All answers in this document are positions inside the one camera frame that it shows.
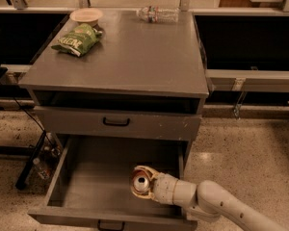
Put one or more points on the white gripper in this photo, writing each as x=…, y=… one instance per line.
x=164, y=187

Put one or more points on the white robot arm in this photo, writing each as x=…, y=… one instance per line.
x=207, y=200

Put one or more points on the plastic bottle on floor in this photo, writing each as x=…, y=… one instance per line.
x=42, y=168

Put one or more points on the open grey middle drawer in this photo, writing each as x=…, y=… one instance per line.
x=91, y=186

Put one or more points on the clear plastic water bottle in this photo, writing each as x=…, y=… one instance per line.
x=155, y=14

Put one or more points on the red coke can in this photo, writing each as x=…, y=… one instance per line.
x=140, y=183

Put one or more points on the grey drawer cabinet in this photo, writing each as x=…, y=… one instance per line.
x=137, y=67

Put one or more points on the green chip bag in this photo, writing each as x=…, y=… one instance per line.
x=78, y=41

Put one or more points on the black pole on floor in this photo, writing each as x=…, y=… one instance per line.
x=21, y=181

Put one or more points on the closed grey top drawer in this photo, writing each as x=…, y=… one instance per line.
x=119, y=124

